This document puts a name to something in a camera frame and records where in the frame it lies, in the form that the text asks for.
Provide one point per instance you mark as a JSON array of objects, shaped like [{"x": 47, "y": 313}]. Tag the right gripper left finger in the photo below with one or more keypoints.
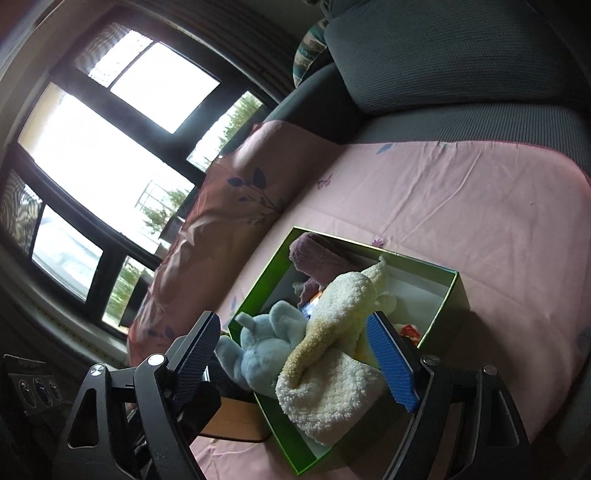
[{"x": 139, "y": 422}]

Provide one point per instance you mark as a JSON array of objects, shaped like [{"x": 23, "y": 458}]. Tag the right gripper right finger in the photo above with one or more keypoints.
[{"x": 463, "y": 424}]

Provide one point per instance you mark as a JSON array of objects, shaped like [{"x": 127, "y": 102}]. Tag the red white knitted cloth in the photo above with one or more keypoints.
[{"x": 410, "y": 332}]

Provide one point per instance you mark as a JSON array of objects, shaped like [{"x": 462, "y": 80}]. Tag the blue plush mouse toy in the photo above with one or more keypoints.
[{"x": 265, "y": 342}]

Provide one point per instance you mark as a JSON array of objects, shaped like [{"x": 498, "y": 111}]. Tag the yellow waffle towel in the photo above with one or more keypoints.
[{"x": 331, "y": 379}]

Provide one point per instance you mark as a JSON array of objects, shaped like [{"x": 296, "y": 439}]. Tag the purple knitted cloth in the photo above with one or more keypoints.
[{"x": 316, "y": 257}]

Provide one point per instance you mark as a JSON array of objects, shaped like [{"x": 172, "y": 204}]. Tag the blue pocket tissue pack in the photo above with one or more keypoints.
[{"x": 308, "y": 308}]

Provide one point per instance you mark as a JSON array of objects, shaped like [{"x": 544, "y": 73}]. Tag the black tea box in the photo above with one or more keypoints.
[{"x": 239, "y": 417}]

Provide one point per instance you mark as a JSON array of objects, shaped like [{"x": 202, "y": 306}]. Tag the pink bed sheet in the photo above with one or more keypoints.
[{"x": 489, "y": 248}]

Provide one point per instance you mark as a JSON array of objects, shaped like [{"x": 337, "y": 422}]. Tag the pink sheet covered cushion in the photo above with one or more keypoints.
[{"x": 244, "y": 194}]

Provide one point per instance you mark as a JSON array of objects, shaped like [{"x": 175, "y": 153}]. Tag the dark grey sofa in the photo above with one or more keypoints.
[{"x": 448, "y": 71}]

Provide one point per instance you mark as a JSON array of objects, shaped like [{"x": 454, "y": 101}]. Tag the striped pillow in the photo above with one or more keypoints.
[{"x": 312, "y": 46}]

